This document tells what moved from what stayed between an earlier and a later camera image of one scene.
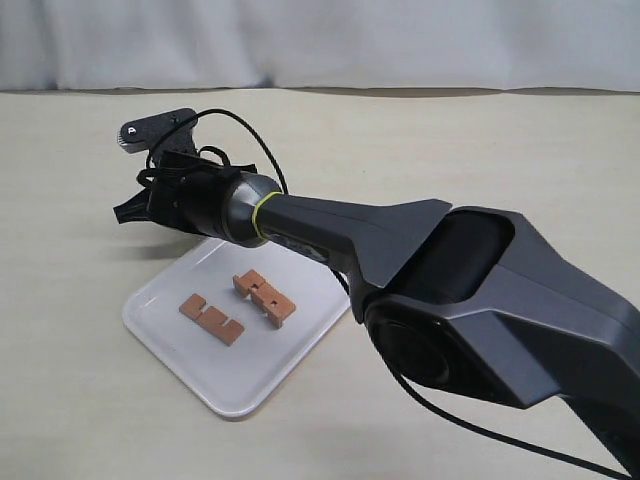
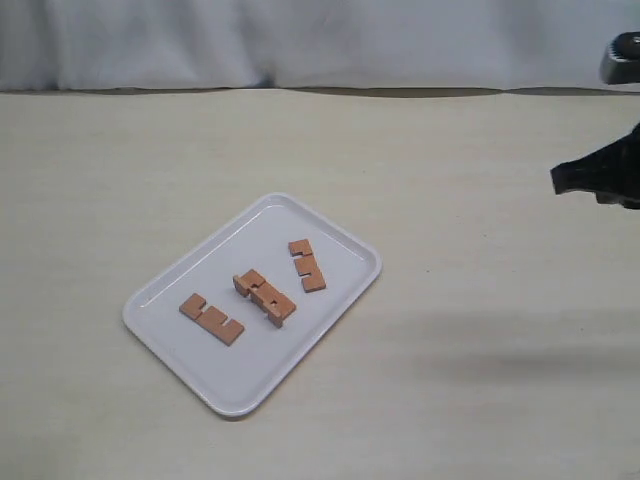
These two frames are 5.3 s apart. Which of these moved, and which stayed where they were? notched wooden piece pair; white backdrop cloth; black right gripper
Moved: black right gripper
Stayed: notched wooden piece pair; white backdrop cloth
